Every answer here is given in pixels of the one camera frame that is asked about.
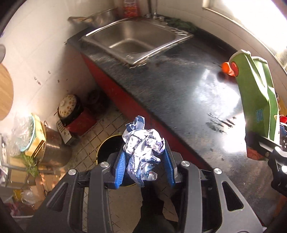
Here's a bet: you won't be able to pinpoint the orange plastic drink bottle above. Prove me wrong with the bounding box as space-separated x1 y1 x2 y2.
221 62 238 77

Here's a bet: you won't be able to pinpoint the clear plastic bag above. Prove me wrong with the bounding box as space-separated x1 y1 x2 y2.
6 114 36 157

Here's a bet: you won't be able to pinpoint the red detergent bottle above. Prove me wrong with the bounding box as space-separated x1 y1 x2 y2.
123 0 139 18

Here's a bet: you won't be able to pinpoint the green crushed paper cup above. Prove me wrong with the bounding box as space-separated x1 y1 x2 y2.
228 49 281 161

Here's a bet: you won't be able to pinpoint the yellow box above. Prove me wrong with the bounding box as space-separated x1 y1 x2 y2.
24 114 46 157

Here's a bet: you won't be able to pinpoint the white blue wrapper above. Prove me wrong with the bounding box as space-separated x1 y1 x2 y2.
122 116 165 187

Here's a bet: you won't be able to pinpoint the black trash bin yellow rim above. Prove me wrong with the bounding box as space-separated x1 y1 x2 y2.
96 134 135 187

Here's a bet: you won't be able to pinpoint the steel mixing bowl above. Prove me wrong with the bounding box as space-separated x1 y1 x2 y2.
68 8 119 28

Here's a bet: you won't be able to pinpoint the chrome faucet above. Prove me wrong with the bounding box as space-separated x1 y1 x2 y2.
144 0 165 21

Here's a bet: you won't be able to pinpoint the round wooden board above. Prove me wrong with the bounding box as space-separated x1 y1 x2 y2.
0 64 14 120

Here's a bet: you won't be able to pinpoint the steel stock pot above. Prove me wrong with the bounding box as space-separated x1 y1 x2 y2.
37 123 72 167

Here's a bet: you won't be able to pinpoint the stainless steel sink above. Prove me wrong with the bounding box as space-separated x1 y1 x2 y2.
82 17 194 67

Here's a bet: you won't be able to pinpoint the dark green cloth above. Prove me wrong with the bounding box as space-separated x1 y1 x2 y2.
165 17 197 34

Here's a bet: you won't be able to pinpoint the clay pot with lid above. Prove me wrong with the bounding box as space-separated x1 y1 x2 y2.
57 94 82 126

